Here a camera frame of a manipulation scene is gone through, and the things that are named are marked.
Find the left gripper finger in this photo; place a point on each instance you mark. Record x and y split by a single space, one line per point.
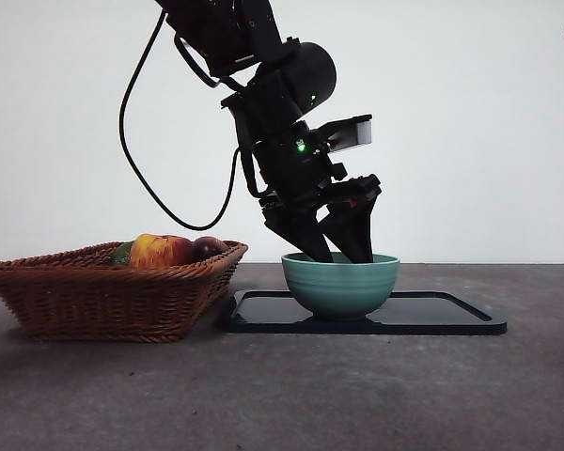
355 225
301 230

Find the teal ribbed bowl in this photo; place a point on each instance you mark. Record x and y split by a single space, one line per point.
340 291

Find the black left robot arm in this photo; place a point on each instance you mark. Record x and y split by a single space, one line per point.
272 94

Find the dark red plum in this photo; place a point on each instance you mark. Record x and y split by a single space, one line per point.
207 249

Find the black rectangular tray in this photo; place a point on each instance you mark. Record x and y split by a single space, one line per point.
427 319

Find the red yellow apple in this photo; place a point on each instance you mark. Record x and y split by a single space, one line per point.
160 251

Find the green fruit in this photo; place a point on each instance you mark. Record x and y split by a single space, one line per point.
121 256

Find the brown wicker basket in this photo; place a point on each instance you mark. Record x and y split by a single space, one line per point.
103 300

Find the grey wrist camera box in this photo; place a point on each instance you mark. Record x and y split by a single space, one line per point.
352 134

